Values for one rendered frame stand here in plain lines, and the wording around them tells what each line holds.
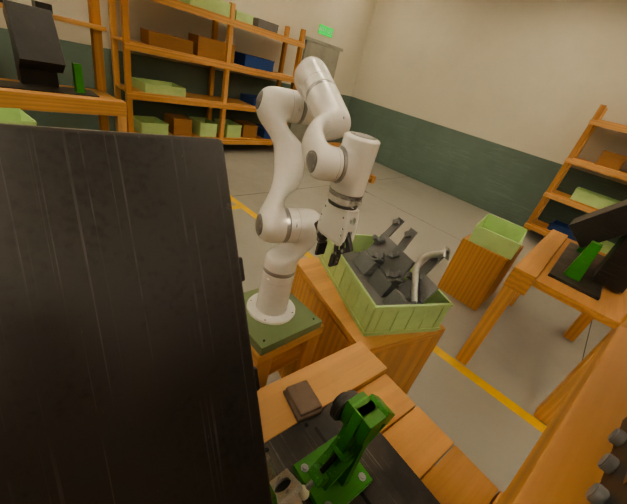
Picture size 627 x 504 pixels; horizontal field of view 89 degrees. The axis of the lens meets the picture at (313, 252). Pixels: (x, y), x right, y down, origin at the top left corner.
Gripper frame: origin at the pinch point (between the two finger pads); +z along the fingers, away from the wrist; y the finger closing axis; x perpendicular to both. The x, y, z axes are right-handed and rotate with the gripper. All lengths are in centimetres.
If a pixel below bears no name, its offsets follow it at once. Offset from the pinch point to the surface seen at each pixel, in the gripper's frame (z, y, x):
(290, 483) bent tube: 9, -38, 36
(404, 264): 30, 16, -74
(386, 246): 31, 33, -82
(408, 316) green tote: 40, -4, -58
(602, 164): -15, 55, -605
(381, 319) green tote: 41, 0, -45
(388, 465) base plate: 40, -40, -1
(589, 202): 41, 40, -605
